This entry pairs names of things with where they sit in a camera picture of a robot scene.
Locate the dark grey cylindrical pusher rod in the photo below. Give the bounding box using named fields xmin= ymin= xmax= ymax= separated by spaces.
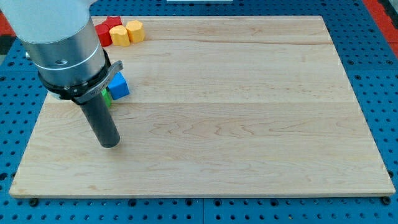
xmin=80 ymin=94 xmax=120 ymax=148

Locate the black flange with grey bracket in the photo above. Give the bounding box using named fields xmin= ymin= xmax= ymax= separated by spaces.
xmin=38 ymin=49 xmax=124 ymax=105

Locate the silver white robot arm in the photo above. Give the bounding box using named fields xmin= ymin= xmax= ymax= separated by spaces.
xmin=1 ymin=0 xmax=123 ymax=148

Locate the red star block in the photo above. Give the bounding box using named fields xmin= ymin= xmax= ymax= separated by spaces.
xmin=102 ymin=16 xmax=123 ymax=29

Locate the green block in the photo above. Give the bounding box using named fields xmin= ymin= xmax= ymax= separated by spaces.
xmin=101 ymin=88 xmax=112 ymax=108

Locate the blue cube block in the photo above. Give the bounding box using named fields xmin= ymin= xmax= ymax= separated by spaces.
xmin=107 ymin=72 xmax=130 ymax=100

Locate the red cylinder block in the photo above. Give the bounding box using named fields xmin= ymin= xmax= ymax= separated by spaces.
xmin=95 ymin=24 xmax=113 ymax=47

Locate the yellow heart block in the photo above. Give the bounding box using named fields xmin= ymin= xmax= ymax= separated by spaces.
xmin=109 ymin=25 xmax=131 ymax=47

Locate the yellow hexagon block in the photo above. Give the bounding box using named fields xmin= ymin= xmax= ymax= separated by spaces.
xmin=126 ymin=20 xmax=146 ymax=43

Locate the wooden board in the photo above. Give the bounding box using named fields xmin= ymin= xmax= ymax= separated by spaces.
xmin=9 ymin=16 xmax=396 ymax=198

